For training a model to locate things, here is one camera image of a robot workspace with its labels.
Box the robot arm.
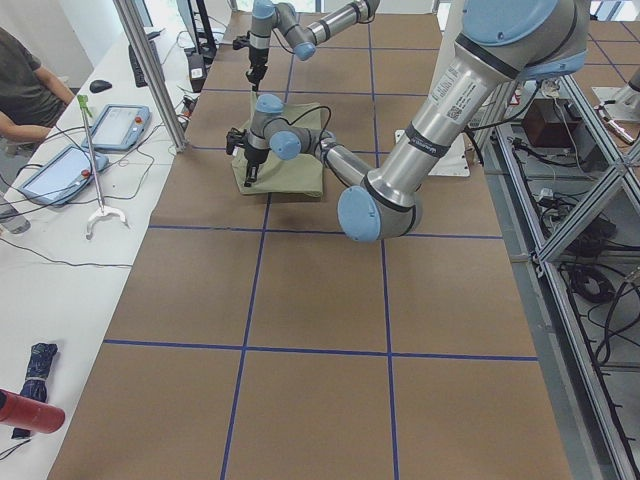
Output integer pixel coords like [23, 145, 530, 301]
[246, 0, 380, 92]
[240, 0, 590, 242]

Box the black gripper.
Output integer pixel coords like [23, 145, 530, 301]
[247, 47, 269, 92]
[244, 147, 265, 188]

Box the floor cable bundle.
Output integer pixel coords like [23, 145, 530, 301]
[559, 259, 640, 381]

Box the seated person in grey shirt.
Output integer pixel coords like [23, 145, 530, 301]
[1, 28, 75, 143]

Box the aluminium side frame rail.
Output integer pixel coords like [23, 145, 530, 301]
[482, 76, 639, 479]

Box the black computer mouse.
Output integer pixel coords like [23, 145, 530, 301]
[89, 79, 112, 93]

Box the reacher grabber stick tool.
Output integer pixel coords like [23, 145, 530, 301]
[77, 94, 129, 240]

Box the olive green long-sleeve shirt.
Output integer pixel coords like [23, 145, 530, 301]
[231, 102, 324, 198]

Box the black keyboard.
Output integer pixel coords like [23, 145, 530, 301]
[128, 39, 161, 88]

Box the black camera cable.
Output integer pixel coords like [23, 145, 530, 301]
[279, 104, 334, 141]

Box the blue teach pendant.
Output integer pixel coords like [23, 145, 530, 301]
[89, 104, 151, 153]
[18, 146, 93, 206]

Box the near blue teach pendant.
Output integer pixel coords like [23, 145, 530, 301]
[18, 146, 93, 206]

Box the dark brown box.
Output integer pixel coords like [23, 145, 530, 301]
[522, 98, 582, 148]

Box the red object at corner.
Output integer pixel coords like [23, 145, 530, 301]
[1, 390, 66, 434]

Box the black power adapter with label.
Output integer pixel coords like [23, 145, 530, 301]
[186, 51, 207, 93]

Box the aluminium frame post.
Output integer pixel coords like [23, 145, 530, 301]
[113, 0, 187, 153]

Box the far blue teach pendant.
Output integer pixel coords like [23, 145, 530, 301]
[89, 104, 151, 153]

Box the folded dark blue umbrella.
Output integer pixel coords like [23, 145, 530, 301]
[12, 343, 58, 439]

